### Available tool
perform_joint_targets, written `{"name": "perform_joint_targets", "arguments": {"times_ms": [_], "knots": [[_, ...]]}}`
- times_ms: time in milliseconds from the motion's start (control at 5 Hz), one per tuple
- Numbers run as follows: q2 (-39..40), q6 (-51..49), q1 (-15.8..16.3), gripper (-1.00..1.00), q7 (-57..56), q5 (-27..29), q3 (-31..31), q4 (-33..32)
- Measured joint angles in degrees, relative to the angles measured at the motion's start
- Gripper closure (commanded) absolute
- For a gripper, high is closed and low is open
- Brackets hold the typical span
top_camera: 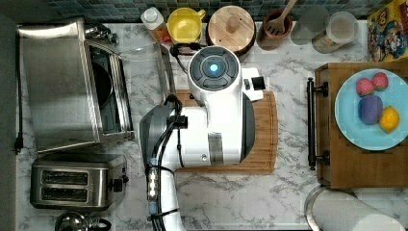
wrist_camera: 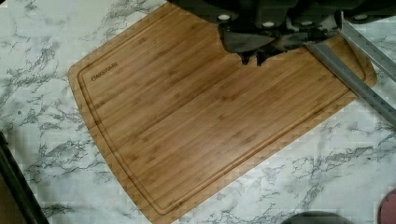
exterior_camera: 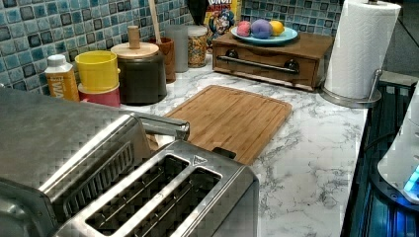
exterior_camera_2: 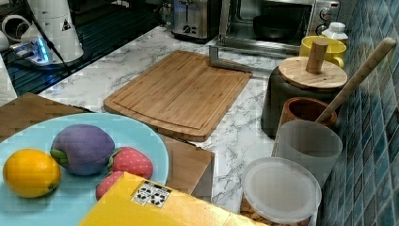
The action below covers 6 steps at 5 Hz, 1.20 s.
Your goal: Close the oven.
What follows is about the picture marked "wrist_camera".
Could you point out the dark grey round object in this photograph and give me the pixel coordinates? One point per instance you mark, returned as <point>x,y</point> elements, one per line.
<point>316,217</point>

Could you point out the red round object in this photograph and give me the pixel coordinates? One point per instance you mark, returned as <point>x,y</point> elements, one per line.
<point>387,209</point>

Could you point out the steel oven door handle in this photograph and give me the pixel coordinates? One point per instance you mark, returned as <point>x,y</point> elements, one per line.
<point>325,54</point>

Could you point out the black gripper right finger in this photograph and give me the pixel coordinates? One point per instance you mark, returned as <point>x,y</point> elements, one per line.
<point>280,45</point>

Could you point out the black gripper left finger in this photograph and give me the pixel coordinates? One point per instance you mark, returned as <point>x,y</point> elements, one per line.
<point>247,46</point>

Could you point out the bamboo cutting board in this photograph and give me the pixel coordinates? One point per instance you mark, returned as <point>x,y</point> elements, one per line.
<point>177,117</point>

